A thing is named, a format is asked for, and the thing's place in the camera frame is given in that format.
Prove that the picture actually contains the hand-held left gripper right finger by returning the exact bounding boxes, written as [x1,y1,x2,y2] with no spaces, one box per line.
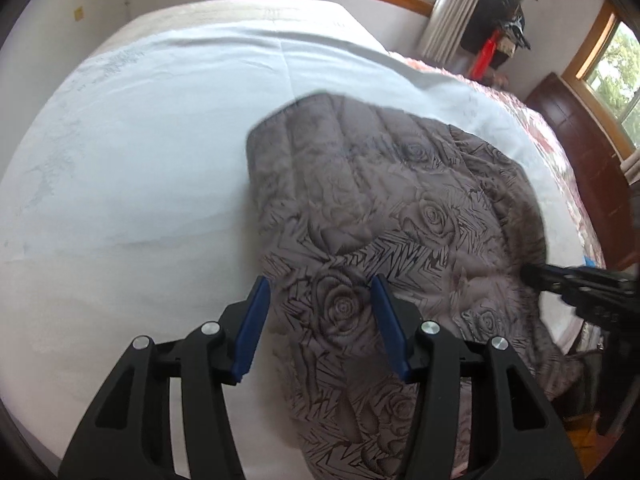
[370,274,585,480]

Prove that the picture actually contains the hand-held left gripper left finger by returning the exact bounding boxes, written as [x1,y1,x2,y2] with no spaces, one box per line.
[59,275,272,480]

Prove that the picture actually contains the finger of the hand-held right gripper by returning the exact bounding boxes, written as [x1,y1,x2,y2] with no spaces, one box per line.
[521,262,640,298]

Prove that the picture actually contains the grey quilted rose-print jacket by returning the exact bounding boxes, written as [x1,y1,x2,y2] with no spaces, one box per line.
[245,91,586,480]

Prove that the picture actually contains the coat rack with black clothes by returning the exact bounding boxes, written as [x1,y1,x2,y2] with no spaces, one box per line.
[460,0,540,70]

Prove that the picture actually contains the dark wooden headboard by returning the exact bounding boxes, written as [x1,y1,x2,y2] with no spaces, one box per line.
[525,72,640,272]

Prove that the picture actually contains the white mattress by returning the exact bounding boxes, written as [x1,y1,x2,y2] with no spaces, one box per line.
[0,0,608,480]

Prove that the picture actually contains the red hanging item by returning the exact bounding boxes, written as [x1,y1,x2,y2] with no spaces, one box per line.
[469,30,502,82]

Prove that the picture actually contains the white curtain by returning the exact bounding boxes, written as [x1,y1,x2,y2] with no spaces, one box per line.
[416,0,497,67]

